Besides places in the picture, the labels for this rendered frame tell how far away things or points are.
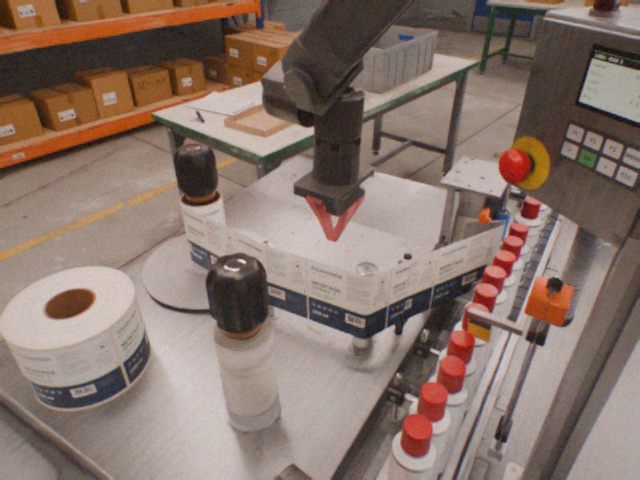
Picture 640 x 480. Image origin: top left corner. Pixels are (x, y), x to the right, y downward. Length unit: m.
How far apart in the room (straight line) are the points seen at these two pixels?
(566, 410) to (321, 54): 0.49
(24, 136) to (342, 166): 3.76
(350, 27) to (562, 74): 0.22
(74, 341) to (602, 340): 0.70
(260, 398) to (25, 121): 3.64
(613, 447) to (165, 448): 0.72
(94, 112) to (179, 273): 3.34
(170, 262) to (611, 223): 0.90
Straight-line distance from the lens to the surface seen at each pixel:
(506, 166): 0.56
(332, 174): 0.57
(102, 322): 0.83
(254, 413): 0.78
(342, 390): 0.85
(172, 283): 1.08
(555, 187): 0.56
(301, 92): 0.50
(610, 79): 0.50
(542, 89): 0.56
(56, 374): 0.86
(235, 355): 0.68
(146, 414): 0.87
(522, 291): 1.12
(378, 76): 2.55
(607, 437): 0.98
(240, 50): 4.75
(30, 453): 0.97
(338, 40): 0.45
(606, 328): 0.58
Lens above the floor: 1.55
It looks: 34 degrees down
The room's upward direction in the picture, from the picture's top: straight up
